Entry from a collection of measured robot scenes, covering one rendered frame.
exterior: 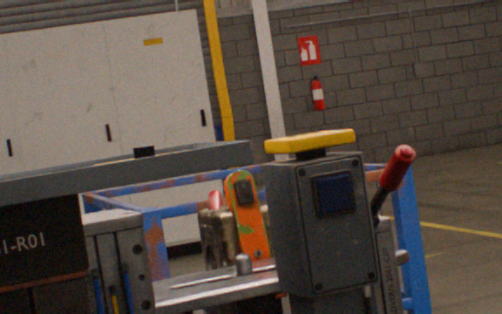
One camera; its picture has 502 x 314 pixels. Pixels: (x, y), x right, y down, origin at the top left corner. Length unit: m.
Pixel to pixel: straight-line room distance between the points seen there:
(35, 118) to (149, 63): 1.03
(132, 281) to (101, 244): 0.05
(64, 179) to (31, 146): 8.22
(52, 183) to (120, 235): 0.22
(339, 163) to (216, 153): 0.12
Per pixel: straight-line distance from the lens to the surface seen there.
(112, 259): 1.03
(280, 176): 0.93
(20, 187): 0.81
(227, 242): 1.42
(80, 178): 0.82
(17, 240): 0.84
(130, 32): 9.18
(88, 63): 9.11
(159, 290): 1.26
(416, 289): 3.24
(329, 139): 0.93
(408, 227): 3.22
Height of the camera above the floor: 1.20
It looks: 3 degrees down
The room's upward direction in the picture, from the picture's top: 9 degrees counter-clockwise
